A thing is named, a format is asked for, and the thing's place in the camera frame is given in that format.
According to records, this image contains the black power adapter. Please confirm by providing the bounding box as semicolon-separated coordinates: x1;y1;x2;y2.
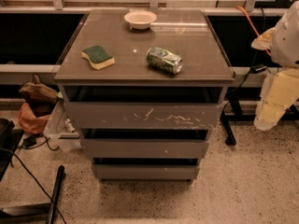
21;135;36;148

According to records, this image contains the green soda can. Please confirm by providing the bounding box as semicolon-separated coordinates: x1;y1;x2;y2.
146;47;183;75

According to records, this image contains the grey drawer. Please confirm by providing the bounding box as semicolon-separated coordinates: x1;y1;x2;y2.
92;164;199;180
80;139;208;159
64;102;222;130

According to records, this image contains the black metal table frame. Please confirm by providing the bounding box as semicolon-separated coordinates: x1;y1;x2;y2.
220;91;299;147

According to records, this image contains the white bowl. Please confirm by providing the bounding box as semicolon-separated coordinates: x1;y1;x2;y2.
124;10;157;30

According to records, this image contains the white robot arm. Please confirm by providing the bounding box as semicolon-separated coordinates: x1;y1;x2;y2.
251;1;299;131

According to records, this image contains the grey drawer cabinet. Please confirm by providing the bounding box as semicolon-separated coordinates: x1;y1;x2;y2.
53;8;235;185

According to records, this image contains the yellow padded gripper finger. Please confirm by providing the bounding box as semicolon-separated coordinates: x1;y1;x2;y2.
251;27;275;50
254;68;299;131

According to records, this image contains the green yellow sponge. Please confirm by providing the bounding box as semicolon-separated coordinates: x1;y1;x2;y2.
81;45;115;70

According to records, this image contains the grey top drawer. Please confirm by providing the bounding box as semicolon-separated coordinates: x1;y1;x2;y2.
64;102;222;130

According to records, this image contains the brown cloth bag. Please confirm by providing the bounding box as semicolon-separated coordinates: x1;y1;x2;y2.
19;74;58;104

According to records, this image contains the black power brick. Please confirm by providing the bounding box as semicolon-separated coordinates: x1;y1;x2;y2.
250;64;267;74

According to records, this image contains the orange cloth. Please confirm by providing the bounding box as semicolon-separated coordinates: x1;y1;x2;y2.
18;103;50;134

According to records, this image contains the orange cable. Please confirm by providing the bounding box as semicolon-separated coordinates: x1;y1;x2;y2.
235;5;273;57

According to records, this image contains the black stand leg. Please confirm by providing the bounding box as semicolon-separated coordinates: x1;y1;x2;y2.
46;165;64;224

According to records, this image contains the grey bottom drawer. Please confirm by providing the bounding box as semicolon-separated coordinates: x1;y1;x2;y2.
92;164;199;180

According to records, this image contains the clear plastic bag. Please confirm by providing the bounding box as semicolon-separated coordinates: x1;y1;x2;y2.
43;101;81;151

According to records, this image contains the black floor cable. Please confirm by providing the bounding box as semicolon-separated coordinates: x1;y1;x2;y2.
0;147;67;224

